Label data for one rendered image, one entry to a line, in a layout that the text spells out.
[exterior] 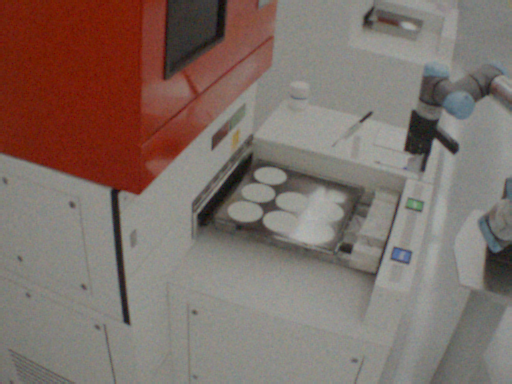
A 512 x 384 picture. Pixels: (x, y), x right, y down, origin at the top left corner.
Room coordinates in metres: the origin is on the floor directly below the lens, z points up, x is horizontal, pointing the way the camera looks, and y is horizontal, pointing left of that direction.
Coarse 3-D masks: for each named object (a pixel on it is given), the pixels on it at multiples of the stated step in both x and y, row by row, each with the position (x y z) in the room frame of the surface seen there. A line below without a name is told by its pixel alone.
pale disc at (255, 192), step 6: (246, 186) 1.57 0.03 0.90; (252, 186) 1.57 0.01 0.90; (258, 186) 1.58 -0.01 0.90; (264, 186) 1.58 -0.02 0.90; (246, 192) 1.54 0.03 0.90; (252, 192) 1.54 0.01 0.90; (258, 192) 1.54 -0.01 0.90; (264, 192) 1.55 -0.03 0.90; (270, 192) 1.55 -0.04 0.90; (252, 198) 1.51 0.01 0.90; (258, 198) 1.51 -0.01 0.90; (264, 198) 1.51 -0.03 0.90; (270, 198) 1.52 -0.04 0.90
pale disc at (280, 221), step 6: (264, 216) 1.42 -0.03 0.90; (270, 216) 1.43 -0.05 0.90; (276, 216) 1.43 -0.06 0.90; (282, 216) 1.43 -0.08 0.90; (288, 216) 1.43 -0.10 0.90; (294, 216) 1.43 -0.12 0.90; (264, 222) 1.40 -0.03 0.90; (270, 222) 1.40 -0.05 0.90; (276, 222) 1.40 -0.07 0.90; (282, 222) 1.40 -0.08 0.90; (288, 222) 1.40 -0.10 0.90; (294, 222) 1.41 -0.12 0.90; (270, 228) 1.37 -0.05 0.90; (276, 228) 1.37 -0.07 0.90; (282, 228) 1.37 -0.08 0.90; (288, 228) 1.38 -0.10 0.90; (294, 228) 1.38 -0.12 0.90
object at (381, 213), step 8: (376, 200) 1.59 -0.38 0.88; (376, 208) 1.54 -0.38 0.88; (384, 208) 1.55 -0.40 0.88; (392, 208) 1.55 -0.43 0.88; (368, 216) 1.50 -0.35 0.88; (376, 216) 1.50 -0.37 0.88; (384, 216) 1.50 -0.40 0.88; (392, 216) 1.51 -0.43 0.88; (368, 224) 1.45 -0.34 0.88; (376, 224) 1.46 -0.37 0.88; (384, 224) 1.46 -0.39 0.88; (384, 232) 1.42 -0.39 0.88; (352, 264) 1.28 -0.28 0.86; (360, 264) 1.27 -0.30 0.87; (368, 264) 1.27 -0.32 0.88; (376, 264) 1.27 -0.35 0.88
